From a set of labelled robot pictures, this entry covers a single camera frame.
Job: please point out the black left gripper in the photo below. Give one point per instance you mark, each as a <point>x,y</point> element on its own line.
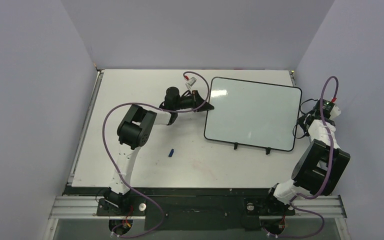
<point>196,100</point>

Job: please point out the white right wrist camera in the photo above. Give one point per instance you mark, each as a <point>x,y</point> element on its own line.
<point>333,109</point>

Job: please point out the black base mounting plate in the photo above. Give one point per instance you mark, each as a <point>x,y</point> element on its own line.
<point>187,209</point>

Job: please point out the blue marker cap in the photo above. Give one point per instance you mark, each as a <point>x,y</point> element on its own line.
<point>171,153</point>

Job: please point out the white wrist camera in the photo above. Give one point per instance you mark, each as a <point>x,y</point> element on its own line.
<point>189,82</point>
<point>333,109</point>

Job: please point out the white whiteboard black frame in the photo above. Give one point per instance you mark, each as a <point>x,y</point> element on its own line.
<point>251,113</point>

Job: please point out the aluminium frame rail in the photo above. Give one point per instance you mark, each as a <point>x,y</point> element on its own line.
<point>86,207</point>

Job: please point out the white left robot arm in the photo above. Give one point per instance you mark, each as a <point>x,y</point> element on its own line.
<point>134,131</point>

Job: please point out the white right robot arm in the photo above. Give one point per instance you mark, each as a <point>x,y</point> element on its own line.
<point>320,167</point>

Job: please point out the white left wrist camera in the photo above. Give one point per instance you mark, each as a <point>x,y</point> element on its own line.
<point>189,82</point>

